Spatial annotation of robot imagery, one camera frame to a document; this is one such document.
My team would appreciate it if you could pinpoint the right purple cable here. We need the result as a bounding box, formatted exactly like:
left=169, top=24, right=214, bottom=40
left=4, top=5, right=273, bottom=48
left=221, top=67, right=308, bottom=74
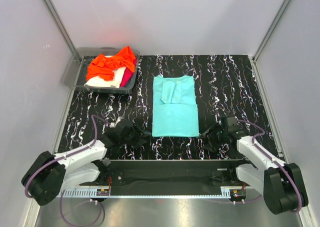
left=229, top=119, right=305, bottom=213

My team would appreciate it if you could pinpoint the clear grey plastic bin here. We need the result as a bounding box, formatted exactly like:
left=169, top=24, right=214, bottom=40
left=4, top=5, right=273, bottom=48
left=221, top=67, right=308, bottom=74
left=61, top=47, right=138, bottom=95

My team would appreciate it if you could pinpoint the white t shirt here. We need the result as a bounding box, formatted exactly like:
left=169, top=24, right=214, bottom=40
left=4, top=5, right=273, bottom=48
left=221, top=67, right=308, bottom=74
left=84, top=66, right=126, bottom=88

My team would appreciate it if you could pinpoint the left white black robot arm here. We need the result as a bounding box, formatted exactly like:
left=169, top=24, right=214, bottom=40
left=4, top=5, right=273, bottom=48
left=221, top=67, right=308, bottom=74
left=21, top=115, right=151, bottom=206

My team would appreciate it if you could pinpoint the orange t shirt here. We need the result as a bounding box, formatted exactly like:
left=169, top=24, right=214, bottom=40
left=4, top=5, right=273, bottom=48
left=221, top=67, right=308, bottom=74
left=86, top=46, right=137, bottom=81

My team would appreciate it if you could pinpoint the aluminium frame post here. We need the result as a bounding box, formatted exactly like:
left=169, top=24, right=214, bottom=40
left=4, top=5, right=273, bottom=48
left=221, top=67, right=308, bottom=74
left=42, top=0, right=76, bottom=54
left=252, top=0, right=292, bottom=63

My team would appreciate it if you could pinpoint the purple cable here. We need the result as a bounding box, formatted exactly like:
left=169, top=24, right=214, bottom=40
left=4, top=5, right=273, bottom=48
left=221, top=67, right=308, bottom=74
left=229, top=119, right=305, bottom=213
left=24, top=114, right=112, bottom=226

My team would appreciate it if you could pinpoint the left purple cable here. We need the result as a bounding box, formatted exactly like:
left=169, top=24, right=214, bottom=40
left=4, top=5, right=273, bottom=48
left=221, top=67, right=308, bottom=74
left=24, top=114, right=112, bottom=226

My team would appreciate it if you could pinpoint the left aluminium frame post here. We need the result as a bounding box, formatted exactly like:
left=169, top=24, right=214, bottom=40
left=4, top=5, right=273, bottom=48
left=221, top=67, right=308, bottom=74
left=42, top=0, right=76, bottom=54

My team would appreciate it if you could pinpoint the right aluminium frame post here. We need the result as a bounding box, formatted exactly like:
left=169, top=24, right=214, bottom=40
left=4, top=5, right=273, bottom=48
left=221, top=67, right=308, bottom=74
left=252, top=0, right=292, bottom=63

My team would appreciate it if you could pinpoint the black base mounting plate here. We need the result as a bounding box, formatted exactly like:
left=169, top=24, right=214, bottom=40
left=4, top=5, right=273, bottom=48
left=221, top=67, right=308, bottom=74
left=83, top=159, right=248, bottom=190

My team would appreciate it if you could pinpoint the black marble pattern mat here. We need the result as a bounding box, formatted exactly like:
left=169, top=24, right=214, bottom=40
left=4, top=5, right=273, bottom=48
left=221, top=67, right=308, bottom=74
left=55, top=55, right=281, bottom=156

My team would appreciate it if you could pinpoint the magenta t shirt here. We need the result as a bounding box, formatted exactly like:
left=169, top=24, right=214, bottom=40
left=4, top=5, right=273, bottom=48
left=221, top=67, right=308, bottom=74
left=119, top=68, right=134, bottom=88

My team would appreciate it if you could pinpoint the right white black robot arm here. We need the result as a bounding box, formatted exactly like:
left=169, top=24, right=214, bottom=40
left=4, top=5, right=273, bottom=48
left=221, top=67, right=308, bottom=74
left=199, top=116, right=309, bottom=215

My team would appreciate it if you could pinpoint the teal t shirt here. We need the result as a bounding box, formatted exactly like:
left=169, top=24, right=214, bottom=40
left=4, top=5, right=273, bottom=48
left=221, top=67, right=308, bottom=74
left=152, top=75, right=200, bottom=138

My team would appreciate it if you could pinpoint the grey slotted cable duct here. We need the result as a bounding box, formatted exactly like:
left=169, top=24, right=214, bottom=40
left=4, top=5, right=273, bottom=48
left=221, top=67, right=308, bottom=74
left=58, top=186, right=232, bottom=199

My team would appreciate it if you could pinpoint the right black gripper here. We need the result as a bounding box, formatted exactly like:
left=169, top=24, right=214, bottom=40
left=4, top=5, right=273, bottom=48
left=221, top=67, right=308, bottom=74
left=197, top=122, right=228, bottom=153

